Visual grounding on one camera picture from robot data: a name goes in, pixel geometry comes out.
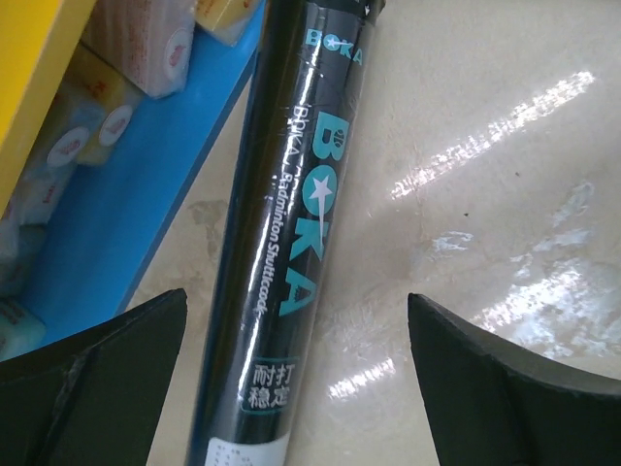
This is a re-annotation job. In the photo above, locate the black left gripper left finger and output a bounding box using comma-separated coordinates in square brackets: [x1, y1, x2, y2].
[1, 289, 187, 465]

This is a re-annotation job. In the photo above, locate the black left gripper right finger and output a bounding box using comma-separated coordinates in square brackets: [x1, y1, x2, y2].
[408, 293, 620, 465]

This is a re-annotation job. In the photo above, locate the black BOKA shuttlecock tube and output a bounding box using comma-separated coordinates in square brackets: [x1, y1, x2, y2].
[185, 1, 384, 465]

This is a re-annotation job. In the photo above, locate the light blue tissue pack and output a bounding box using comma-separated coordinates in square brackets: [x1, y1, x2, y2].
[0, 159, 79, 363]

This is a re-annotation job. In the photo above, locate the yellow wrapped tissue pack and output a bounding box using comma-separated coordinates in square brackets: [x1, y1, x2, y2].
[47, 44, 144, 167]

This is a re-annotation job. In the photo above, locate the pink wrapped tissue pack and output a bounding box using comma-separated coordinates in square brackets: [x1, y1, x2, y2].
[82, 0, 196, 98]

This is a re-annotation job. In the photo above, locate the blue wooden shelf unit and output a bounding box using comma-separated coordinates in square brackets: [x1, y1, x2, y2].
[1, 1, 263, 349]

